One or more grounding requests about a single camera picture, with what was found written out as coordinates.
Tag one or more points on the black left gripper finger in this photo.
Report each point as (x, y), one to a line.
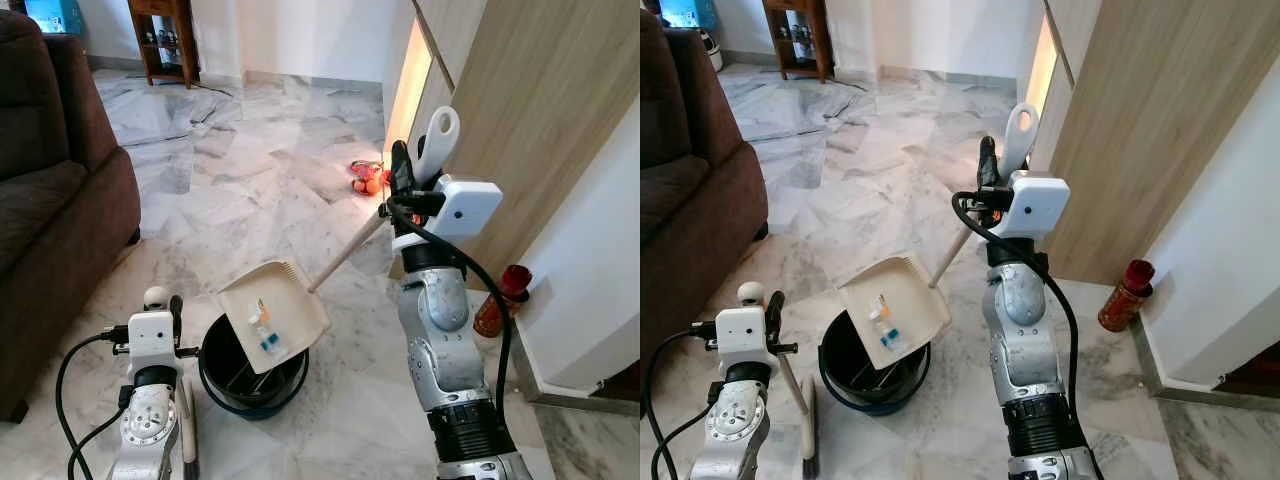
(176, 318)
(773, 315)

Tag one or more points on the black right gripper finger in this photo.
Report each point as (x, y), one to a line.
(403, 170)
(987, 165)

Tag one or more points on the beige broom with dark bristles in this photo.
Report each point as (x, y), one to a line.
(156, 297)
(807, 430)

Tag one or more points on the small clear plastic bottle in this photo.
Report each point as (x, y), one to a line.
(887, 325)
(266, 330)

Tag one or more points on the beige plastic dustpan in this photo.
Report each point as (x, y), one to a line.
(295, 310)
(915, 305)

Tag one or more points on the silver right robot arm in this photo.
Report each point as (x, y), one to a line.
(440, 340)
(1025, 340)

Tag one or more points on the red offering plate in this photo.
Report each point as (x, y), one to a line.
(364, 168)

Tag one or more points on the orange fruit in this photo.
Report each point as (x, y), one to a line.
(366, 186)

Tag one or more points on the black round bucket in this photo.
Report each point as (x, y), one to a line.
(838, 380)
(215, 385)

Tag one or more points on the black and white packet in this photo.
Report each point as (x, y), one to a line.
(880, 372)
(255, 375)

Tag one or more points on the brown bottle with red cap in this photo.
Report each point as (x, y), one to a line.
(1122, 300)
(495, 305)

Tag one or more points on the dark brown fabric sofa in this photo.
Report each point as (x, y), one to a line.
(50, 220)
(690, 210)

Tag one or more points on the light wood tall cabinet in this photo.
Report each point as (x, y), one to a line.
(1150, 110)
(540, 110)

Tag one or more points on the dark brown wooden panel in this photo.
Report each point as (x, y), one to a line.
(622, 382)
(1250, 370)

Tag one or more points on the brown wooden shelf stand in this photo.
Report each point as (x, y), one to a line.
(818, 22)
(180, 25)

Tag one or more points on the white round appliance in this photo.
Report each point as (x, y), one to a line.
(710, 50)

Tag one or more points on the blue box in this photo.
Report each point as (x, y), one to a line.
(52, 15)
(688, 12)

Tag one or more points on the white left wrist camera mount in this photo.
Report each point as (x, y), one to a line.
(150, 338)
(740, 335)

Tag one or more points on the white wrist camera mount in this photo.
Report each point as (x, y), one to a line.
(468, 207)
(1040, 205)
(150, 338)
(740, 335)

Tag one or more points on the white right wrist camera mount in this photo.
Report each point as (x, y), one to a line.
(468, 207)
(1040, 205)

